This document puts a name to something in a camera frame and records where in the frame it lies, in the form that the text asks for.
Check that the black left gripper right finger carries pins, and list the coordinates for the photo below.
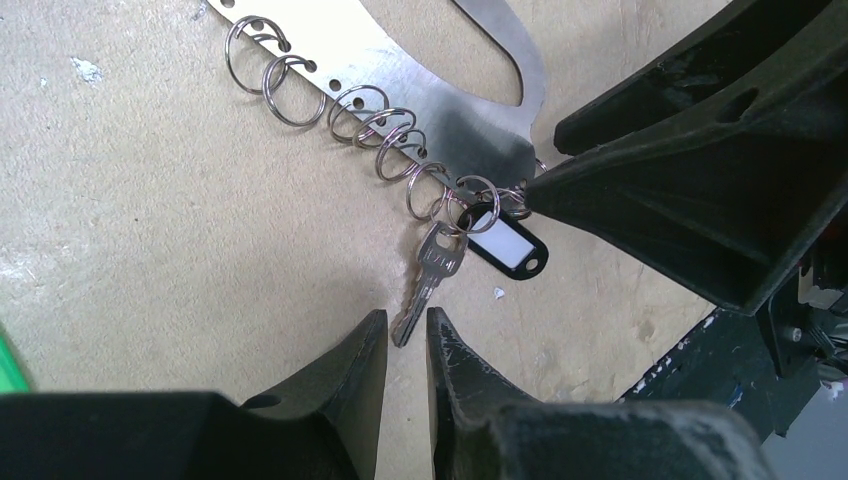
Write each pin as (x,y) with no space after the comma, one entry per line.
(485,427)

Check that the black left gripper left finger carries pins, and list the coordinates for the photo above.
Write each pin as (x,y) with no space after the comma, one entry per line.
(322,422)

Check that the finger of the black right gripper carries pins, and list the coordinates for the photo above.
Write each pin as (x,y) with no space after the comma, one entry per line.
(726,196)
(719,52)

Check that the silver key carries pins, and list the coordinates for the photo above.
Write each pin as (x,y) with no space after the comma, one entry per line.
(440,256)

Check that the black key tag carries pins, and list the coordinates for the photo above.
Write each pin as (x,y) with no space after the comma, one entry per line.
(511,249)

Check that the green key tag with key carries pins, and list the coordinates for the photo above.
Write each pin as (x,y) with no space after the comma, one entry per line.
(14,378)

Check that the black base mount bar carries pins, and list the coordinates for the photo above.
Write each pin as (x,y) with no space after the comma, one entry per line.
(734,361)

